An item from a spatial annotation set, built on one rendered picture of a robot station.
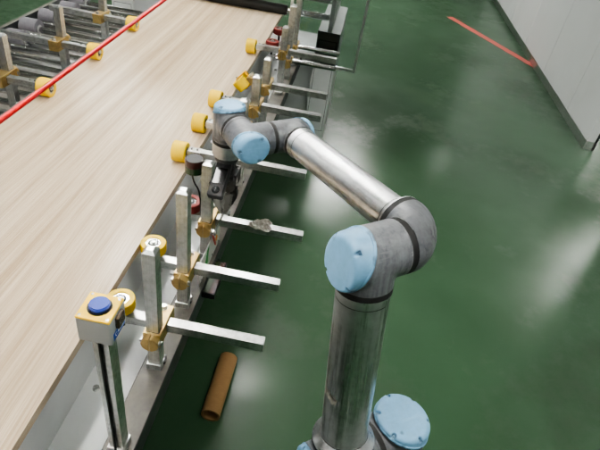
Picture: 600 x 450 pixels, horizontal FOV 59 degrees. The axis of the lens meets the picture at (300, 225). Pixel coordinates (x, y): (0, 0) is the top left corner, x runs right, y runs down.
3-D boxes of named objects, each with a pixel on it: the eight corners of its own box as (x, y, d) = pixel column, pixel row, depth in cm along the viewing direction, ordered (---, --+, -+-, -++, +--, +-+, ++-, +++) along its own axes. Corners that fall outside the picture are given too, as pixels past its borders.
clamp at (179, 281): (201, 263, 175) (201, 253, 172) (188, 292, 165) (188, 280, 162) (183, 260, 176) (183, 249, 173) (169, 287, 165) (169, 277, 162)
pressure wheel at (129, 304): (129, 310, 157) (127, 282, 150) (142, 327, 153) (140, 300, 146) (104, 320, 153) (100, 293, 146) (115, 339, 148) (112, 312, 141)
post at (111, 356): (131, 438, 136) (118, 324, 109) (123, 456, 132) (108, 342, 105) (114, 435, 137) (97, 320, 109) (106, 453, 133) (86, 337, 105)
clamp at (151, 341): (176, 318, 155) (176, 305, 152) (160, 354, 145) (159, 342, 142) (155, 313, 155) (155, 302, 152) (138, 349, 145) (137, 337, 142)
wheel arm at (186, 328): (264, 345, 152) (265, 335, 149) (262, 354, 149) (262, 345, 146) (118, 314, 153) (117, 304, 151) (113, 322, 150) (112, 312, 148)
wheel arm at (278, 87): (326, 97, 263) (327, 92, 261) (326, 100, 260) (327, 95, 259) (254, 84, 264) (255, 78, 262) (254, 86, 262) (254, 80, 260)
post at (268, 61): (263, 144, 280) (272, 56, 250) (262, 147, 277) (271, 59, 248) (257, 143, 280) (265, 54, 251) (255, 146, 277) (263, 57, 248)
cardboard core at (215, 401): (237, 354, 238) (220, 412, 214) (237, 364, 242) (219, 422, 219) (220, 350, 238) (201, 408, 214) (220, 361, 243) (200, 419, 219)
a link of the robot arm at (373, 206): (470, 223, 102) (301, 107, 151) (421, 237, 96) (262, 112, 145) (457, 270, 108) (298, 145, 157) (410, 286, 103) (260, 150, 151)
